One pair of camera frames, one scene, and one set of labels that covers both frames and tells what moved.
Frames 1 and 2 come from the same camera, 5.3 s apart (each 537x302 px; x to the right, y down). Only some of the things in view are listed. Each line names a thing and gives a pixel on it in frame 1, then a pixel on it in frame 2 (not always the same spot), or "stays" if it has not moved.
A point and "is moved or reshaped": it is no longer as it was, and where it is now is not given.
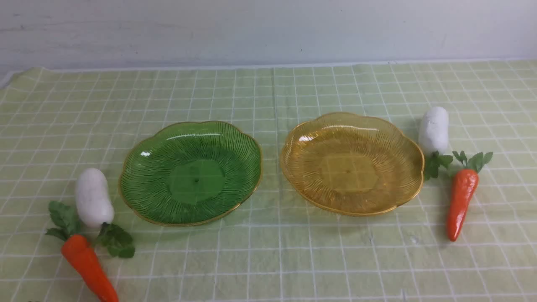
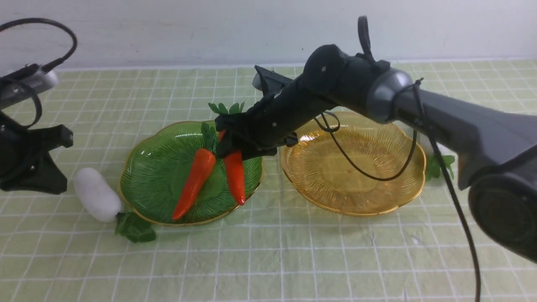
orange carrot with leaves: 78,249 -> 199,173
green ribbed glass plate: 190,173 stays
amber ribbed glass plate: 353,164 stays
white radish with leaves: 96,208 -> 100,202
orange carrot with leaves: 464,184 is moved or reshaped
